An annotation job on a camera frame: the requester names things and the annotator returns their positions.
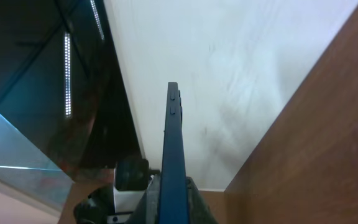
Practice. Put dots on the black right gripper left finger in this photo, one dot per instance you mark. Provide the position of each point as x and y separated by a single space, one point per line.
146 211

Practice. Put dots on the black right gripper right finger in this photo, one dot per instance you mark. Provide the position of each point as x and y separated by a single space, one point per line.
199 211

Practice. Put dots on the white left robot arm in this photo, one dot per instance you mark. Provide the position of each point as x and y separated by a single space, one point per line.
97 208

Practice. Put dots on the blue Galaxy smartphone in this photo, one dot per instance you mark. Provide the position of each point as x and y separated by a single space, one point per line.
173 199

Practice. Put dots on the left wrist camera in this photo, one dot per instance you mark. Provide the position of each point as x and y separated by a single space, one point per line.
131 179

